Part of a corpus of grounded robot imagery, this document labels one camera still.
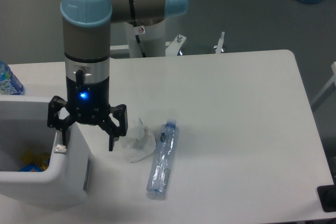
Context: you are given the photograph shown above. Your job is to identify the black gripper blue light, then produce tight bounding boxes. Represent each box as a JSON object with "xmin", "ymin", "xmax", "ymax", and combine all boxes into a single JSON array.
[{"xmin": 47, "ymin": 78, "xmax": 128, "ymax": 152}]

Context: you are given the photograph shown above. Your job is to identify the white push-lid trash can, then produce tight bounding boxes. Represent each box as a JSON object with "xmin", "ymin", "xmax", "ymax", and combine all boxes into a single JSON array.
[{"xmin": 1, "ymin": 95, "xmax": 93, "ymax": 205}]

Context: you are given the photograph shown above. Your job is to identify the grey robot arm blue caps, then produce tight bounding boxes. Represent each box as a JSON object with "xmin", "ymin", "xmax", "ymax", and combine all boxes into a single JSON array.
[{"xmin": 47, "ymin": 0, "xmax": 189, "ymax": 150}]

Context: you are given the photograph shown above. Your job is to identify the yellow blue trash inside can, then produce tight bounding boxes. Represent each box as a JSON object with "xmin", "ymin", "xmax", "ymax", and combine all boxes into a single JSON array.
[{"xmin": 19, "ymin": 151, "xmax": 51, "ymax": 172}]

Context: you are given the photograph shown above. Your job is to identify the crumpled white tissue wrapper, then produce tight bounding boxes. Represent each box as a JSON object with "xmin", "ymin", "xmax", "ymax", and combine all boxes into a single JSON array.
[{"xmin": 119, "ymin": 118, "xmax": 156, "ymax": 163}]

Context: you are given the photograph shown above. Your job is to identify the blue labelled water bottle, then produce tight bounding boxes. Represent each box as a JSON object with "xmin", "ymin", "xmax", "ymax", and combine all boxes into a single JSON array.
[{"xmin": 1, "ymin": 61, "xmax": 25, "ymax": 95}]

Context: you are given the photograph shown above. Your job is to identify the empty clear plastic bottle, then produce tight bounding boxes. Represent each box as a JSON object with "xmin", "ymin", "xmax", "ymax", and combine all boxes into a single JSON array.
[{"xmin": 146, "ymin": 119, "xmax": 179, "ymax": 200}]

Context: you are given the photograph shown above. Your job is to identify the black device at table edge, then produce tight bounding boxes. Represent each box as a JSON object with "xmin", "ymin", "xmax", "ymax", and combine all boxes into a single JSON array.
[{"xmin": 317, "ymin": 185, "xmax": 335, "ymax": 212}]

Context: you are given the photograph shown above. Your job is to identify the black cable on pedestal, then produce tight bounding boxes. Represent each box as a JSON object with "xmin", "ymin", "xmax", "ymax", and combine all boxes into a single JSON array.
[{"xmin": 132, "ymin": 22, "xmax": 147, "ymax": 58}]

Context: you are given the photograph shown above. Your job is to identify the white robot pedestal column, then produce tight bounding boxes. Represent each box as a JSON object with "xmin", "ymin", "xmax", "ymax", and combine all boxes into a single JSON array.
[{"xmin": 124, "ymin": 19, "xmax": 166, "ymax": 58}]

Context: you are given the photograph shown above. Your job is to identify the white pedestal base frame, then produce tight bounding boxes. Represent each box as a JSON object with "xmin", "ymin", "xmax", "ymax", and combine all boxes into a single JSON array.
[{"xmin": 109, "ymin": 31, "xmax": 226, "ymax": 59}]

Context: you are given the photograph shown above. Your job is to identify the white frame at right edge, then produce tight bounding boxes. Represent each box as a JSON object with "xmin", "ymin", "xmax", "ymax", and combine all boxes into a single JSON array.
[{"xmin": 311, "ymin": 62, "xmax": 335, "ymax": 113}]

